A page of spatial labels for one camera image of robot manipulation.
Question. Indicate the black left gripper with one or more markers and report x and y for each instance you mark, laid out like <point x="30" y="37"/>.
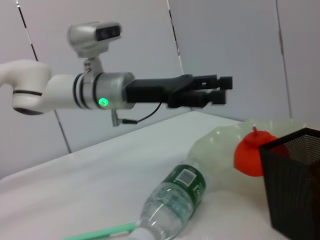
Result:
<point x="155" y="91"/>

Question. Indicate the orange fruit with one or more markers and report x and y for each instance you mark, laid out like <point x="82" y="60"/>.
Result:
<point x="250" y="155"/>

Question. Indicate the clear green-label water bottle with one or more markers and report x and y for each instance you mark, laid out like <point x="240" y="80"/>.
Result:
<point x="172" y="200"/>

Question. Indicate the green pen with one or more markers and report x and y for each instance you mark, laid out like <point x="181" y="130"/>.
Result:
<point x="100" y="233"/>

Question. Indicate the pale green glass fruit plate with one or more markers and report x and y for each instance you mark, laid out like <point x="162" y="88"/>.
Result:
<point x="217" y="155"/>

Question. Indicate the black mesh pen holder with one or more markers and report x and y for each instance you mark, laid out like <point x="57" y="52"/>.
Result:
<point x="292" y="190"/>

